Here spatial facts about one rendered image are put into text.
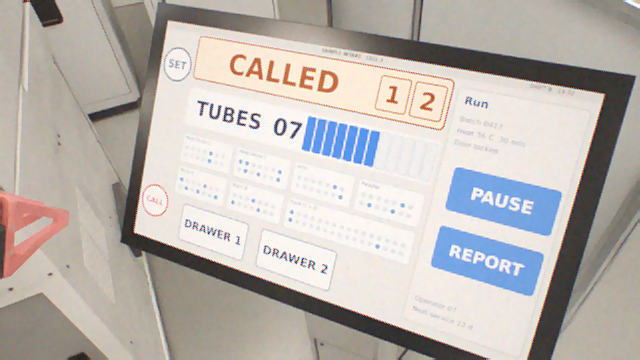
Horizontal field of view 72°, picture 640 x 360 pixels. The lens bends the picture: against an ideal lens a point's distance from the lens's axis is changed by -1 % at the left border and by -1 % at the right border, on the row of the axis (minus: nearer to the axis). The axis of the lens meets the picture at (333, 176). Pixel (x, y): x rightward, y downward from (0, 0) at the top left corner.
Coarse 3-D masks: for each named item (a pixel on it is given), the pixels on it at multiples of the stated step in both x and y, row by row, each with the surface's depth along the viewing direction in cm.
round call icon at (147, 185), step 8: (144, 184) 56; (152, 184) 56; (160, 184) 55; (144, 192) 56; (152, 192) 56; (160, 192) 55; (168, 192) 55; (144, 200) 56; (152, 200) 56; (160, 200) 55; (168, 200) 55; (144, 208) 56; (152, 208) 56; (160, 208) 55; (168, 208) 55; (152, 216) 56; (160, 216) 55
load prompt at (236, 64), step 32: (224, 64) 51; (256, 64) 50; (288, 64) 49; (320, 64) 47; (352, 64) 46; (288, 96) 49; (320, 96) 48; (352, 96) 46; (384, 96) 45; (416, 96) 44; (448, 96) 43
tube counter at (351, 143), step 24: (288, 120) 49; (312, 120) 48; (336, 120) 47; (288, 144) 49; (312, 144) 48; (336, 144) 47; (360, 144) 47; (384, 144) 46; (408, 144) 45; (432, 144) 44; (384, 168) 46; (408, 168) 45; (432, 168) 44
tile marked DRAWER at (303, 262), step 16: (272, 240) 51; (288, 240) 50; (256, 256) 51; (272, 256) 51; (288, 256) 50; (304, 256) 49; (320, 256) 49; (336, 256) 48; (272, 272) 51; (288, 272) 50; (304, 272) 49; (320, 272) 49; (320, 288) 49
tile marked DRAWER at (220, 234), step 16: (192, 208) 54; (192, 224) 54; (208, 224) 53; (224, 224) 52; (240, 224) 52; (192, 240) 54; (208, 240) 53; (224, 240) 53; (240, 240) 52; (240, 256) 52
